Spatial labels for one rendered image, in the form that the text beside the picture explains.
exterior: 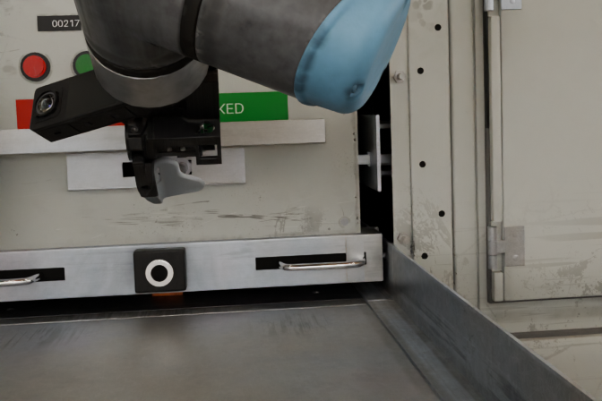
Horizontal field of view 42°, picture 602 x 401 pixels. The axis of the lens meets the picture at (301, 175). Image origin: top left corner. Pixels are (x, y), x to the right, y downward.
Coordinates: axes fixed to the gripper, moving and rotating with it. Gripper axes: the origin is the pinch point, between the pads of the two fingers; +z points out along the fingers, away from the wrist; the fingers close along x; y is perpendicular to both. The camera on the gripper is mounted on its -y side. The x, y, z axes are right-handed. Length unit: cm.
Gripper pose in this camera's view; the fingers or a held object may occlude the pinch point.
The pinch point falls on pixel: (150, 174)
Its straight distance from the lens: 81.0
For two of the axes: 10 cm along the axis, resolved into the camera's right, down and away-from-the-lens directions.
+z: -0.7, 4.4, 9.0
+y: 9.9, -0.4, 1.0
